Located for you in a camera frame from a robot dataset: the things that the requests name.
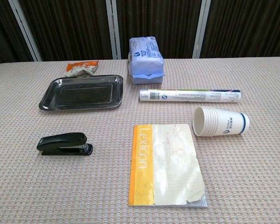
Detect pale blue tissue pack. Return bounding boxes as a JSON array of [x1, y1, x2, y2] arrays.
[[128, 36, 166, 85]]

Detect yellow Lexicon notebook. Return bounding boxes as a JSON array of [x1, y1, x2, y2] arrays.
[[127, 124, 208, 208]]

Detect dark brown pleated curtain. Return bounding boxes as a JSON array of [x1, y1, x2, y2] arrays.
[[0, 0, 280, 66]]

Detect white paper cup blue print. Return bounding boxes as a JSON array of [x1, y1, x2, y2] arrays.
[[217, 109, 250, 136]]

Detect black stapler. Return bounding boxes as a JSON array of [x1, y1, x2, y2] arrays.
[[36, 132, 94, 156]]

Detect clear plastic cup sleeve pack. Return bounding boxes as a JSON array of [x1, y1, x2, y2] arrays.
[[139, 88, 242, 103]]

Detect beige woven tablecloth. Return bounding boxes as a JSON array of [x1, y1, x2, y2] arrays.
[[0, 58, 280, 224]]

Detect plain white nested paper cup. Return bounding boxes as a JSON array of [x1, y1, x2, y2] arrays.
[[212, 108, 218, 136], [192, 106, 208, 137], [204, 107, 210, 137], [209, 108, 216, 137], [207, 107, 213, 137], [214, 109, 221, 136]]

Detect orange and white snack bag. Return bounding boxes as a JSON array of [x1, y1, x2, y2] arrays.
[[65, 60, 100, 77]]

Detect shiny metal rectangular tray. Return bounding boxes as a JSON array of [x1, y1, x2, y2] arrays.
[[38, 74, 124, 112]]

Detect grey metal post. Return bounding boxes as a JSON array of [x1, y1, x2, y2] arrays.
[[192, 0, 211, 59], [110, 0, 121, 60], [8, 0, 42, 62]]

